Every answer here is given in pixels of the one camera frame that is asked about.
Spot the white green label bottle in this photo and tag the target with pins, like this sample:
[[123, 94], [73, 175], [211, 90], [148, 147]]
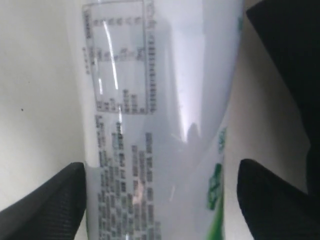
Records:
[[154, 79]]

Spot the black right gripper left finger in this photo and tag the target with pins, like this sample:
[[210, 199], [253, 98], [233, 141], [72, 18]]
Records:
[[54, 211]]

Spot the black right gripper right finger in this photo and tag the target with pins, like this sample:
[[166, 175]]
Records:
[[272, 208]]

